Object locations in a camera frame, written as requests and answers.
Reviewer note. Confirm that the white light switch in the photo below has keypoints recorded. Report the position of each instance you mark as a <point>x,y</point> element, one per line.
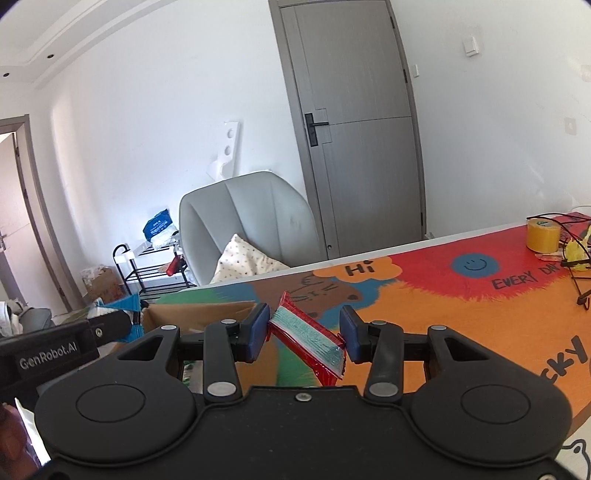
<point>470,47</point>

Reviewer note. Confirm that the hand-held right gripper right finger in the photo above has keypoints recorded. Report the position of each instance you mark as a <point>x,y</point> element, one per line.
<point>353,339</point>

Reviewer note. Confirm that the grey armchair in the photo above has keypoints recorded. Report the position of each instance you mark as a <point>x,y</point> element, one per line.
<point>258,207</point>

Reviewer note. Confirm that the grey doorway frame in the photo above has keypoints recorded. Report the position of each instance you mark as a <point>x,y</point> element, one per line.
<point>44,207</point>

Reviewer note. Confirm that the small cardboard box with bags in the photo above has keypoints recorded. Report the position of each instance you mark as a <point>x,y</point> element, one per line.
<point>104,286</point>

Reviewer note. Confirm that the grey sofa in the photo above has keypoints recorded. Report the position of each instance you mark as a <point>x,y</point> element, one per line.
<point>34,318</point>

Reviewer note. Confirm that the blue snack packet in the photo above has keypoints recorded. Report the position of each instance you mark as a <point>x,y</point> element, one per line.
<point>124,302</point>

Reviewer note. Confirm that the black shoe rack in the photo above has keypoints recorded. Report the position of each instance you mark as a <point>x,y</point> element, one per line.
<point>147,270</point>

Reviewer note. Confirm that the red teal snack packet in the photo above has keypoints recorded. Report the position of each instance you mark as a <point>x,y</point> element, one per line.
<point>307,344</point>

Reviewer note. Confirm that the white foam board with holes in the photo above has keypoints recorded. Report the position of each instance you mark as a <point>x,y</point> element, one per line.
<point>230,147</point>

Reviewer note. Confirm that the person's left hand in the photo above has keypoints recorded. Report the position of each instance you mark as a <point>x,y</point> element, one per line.
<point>11,434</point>

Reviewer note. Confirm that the blue plastic bag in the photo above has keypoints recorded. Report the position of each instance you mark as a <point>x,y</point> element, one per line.
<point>157,226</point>

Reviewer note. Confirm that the white wall outlet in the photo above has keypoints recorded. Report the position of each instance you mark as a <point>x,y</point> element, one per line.
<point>570,126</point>

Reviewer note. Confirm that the yellow tape roll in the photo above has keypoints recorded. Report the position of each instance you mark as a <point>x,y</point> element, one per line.
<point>544,237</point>

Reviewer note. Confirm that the red item on rack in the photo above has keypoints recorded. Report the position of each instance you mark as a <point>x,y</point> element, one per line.
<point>173,266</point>

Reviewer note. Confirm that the grey door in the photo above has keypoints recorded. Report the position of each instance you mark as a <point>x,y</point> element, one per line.
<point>360,161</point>

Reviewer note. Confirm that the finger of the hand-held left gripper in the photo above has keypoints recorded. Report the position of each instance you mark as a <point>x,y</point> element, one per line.
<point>111,325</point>

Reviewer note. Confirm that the white dotted pillow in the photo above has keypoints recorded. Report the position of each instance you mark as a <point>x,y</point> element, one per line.
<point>244,263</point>

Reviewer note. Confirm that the brown cardboard box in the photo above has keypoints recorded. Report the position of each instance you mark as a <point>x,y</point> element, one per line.
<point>198,314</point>

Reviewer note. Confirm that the yellow crumpled object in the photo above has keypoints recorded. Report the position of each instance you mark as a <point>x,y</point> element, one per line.
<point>577,251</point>

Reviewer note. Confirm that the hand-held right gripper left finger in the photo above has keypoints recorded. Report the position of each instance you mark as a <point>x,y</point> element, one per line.
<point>258,337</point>

